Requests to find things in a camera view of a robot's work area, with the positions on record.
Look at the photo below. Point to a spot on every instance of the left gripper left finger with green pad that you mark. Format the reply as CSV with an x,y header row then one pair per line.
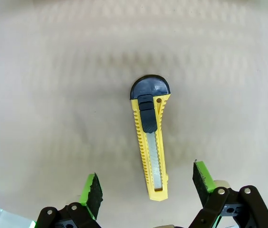
x,y
93,194

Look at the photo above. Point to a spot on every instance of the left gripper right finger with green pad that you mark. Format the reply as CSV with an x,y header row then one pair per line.
x,y
203,183

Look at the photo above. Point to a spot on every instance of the yellow black utility knife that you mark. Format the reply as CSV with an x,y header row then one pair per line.
x,y
148,95

